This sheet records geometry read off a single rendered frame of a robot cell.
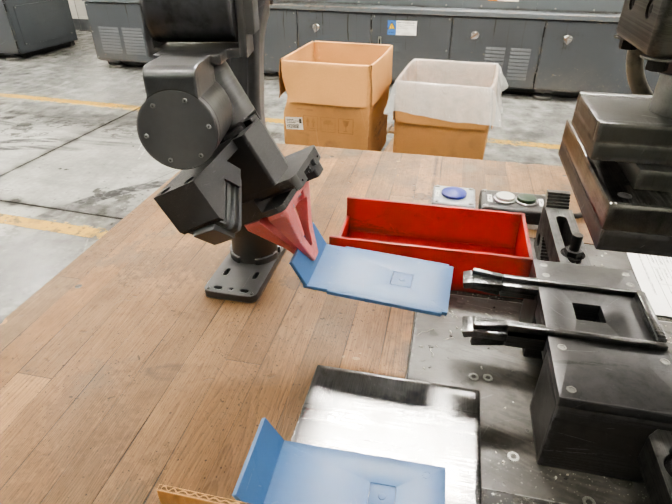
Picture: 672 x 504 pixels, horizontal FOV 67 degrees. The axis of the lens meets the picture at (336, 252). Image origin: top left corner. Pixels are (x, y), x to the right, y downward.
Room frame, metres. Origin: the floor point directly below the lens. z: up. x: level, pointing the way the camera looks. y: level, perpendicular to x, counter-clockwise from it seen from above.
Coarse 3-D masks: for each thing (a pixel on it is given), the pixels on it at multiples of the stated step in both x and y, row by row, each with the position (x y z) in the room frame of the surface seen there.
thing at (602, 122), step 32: (608, 96) 0.40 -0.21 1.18; (640, 96) 0.40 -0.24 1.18; (576, 128) 0.39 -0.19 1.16; (608, 128) 0.33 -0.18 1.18; (640, 128) 0.33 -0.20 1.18; (576, 160) 0.40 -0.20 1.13; (608, 160) 0.33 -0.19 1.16; (640, 160) 0.33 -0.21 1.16; (576, 192) 0.38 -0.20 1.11; (608, 192) 0.31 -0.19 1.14; (640, 192) 0.31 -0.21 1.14; (608, 224) 0.30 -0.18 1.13; (640, 224) 0.29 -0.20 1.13
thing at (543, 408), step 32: (544, 352) 0.34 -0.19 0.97; (544, 384) 0.32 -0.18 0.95; (544, 416) 0.29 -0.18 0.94; (576, 416) 0.27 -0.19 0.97; (608, 416) 0.27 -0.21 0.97; (544, 448) 0.27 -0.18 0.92; (576, 448) 0.27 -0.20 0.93; (608, 448) 0.26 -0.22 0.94; (640, 448) 0.26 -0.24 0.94; (640, 480) 0.26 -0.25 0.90
